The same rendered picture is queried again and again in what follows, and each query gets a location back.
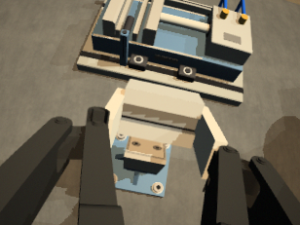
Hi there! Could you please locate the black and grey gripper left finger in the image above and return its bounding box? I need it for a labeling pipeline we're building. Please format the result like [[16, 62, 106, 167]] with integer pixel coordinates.
[[0, 88, 125, 225]]

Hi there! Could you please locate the beige slotted block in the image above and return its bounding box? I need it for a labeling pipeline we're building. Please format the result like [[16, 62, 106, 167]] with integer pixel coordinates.
[[118, 79, 205, 149]]

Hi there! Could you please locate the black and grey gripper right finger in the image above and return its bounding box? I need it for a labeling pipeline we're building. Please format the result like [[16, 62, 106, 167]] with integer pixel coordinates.
[[193, 107, 300, 225]]

